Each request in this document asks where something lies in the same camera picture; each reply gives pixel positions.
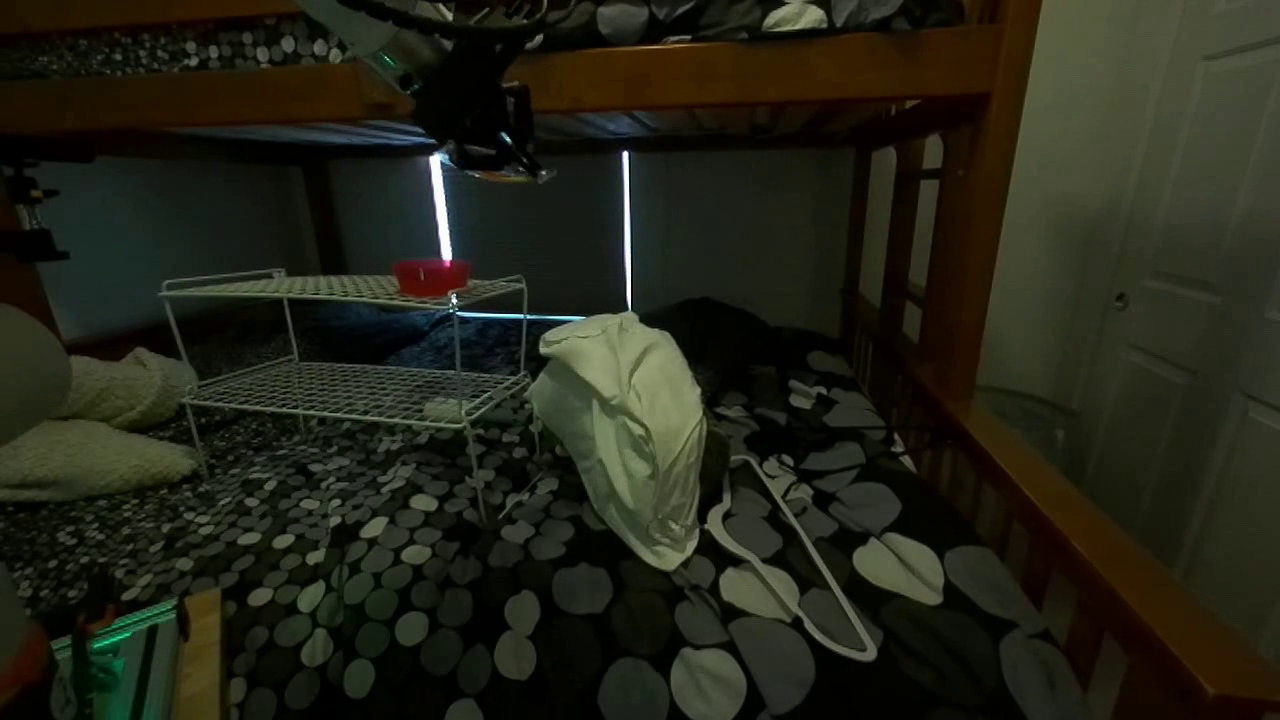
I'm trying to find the orange bowl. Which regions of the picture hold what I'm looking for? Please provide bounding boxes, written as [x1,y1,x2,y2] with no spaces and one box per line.
[392,258,472,299]

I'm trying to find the spotted bedding of bunk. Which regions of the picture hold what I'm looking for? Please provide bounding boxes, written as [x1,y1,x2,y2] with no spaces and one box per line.
[0,0,969,83]

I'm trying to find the grey window blind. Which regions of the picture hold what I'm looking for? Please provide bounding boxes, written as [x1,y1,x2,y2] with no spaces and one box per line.
[40,148,863,336]

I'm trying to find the black garment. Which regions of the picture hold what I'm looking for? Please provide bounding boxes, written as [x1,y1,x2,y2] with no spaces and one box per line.
[640,297,813,403]

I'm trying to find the white cloth garment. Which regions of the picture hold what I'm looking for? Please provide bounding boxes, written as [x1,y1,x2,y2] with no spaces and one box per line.
[526,311,709,572]

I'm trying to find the black spotted bedspread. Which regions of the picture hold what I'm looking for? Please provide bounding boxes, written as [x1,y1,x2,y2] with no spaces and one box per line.
[0,298,1106,720]

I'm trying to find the cream knitted blanket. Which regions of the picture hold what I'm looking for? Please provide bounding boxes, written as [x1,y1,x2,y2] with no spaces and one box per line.
[0,346,203,503]

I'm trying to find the white clothes hanger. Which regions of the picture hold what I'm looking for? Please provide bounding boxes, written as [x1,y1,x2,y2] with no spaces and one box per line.
[703,453,881,664]

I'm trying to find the round laundry basket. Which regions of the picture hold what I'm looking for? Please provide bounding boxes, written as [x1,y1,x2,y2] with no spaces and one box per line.
[974,384,1083,476]

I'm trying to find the white panel door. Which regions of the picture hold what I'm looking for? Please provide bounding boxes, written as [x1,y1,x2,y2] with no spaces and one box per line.
[1075,0,1280,661]

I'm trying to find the wooden bunk bed frame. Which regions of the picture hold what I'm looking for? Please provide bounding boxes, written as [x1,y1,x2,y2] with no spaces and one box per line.
[0,0,1280,720]

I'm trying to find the white wire shelf rack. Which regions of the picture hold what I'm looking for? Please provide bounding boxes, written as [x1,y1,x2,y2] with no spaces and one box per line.
[159,267,533,523]

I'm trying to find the camera on mount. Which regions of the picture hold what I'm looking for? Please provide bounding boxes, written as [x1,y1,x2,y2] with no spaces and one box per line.
[0,160,71,267]

